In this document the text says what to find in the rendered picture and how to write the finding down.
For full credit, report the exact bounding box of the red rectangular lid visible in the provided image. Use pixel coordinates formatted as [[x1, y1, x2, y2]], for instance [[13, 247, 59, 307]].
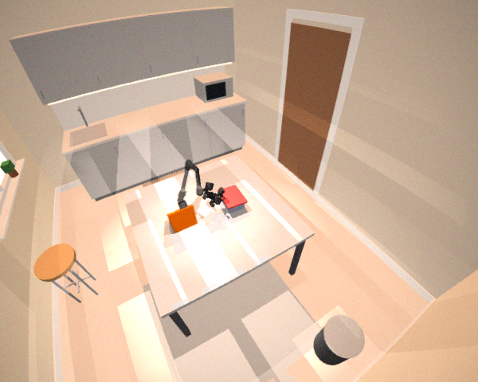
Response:
[[221, 185, 248, 209]]

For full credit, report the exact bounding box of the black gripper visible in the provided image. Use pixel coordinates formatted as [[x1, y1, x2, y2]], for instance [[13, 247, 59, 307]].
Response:
[[209, 187, 225, 207]]

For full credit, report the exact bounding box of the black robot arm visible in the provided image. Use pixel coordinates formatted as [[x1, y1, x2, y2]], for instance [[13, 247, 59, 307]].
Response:
[[177, 159, 221, 210]]

